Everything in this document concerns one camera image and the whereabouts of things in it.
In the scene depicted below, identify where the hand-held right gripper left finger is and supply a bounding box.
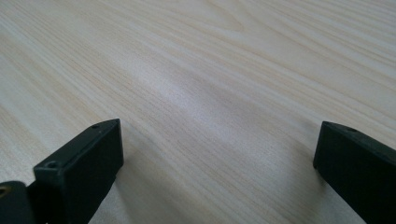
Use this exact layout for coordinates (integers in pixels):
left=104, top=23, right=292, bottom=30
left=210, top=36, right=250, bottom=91
left=27, top=118, right=125, bottom=224

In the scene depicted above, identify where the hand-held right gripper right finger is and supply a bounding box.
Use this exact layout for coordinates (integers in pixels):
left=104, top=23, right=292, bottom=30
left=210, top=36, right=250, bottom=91
left=313, top=120, right=396, bottom=224

